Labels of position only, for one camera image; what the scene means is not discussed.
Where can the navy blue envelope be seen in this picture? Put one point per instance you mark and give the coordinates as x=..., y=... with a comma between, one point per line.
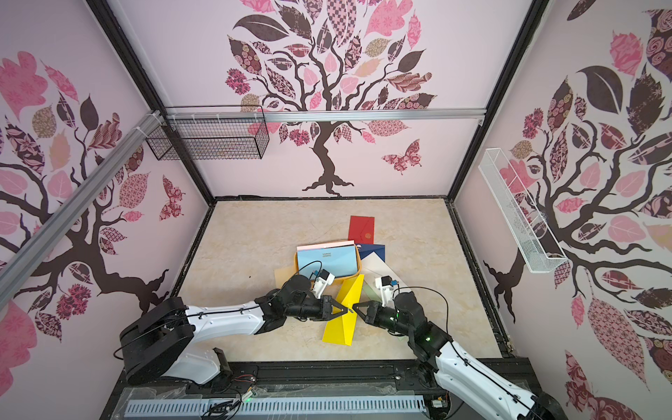
x=368, y=249

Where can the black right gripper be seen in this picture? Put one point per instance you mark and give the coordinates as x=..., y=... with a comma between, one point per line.
x=371, y=314

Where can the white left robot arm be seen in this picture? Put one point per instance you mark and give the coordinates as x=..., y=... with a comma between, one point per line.
x=164, y=341

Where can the mint green envelope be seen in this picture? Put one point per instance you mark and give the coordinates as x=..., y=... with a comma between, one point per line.
x=369, y=293

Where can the white envelope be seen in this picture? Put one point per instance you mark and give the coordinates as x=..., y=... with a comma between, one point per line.
x=373, y=267

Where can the white wire basket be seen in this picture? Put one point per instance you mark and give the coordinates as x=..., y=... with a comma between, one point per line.
x=509, y=182

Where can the yellow envelope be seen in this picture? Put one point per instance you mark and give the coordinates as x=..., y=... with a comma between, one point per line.
x=341, y=331

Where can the black wire basket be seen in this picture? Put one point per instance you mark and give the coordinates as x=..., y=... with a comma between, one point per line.
x=227, y=132

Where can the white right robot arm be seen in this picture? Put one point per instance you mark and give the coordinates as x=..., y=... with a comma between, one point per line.
x=453, y=369

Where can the pink envelope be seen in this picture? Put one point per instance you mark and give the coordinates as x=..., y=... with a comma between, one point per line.
x=324, y=246

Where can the red envelope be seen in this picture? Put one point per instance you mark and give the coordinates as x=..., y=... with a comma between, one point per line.
x=361, y=229

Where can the cream envelope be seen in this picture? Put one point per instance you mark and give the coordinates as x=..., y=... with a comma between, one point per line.
x=282, y=275

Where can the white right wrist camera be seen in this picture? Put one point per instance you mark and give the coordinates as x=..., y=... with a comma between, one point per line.
x=386, y=286

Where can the light blue envelope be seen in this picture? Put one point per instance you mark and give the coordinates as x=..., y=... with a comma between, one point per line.
x=340, y=261

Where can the aluminium rail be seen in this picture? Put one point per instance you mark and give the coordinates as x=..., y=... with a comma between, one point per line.
x=29, y=257

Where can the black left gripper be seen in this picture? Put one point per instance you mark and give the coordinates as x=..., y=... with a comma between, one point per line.
x=325, y=309

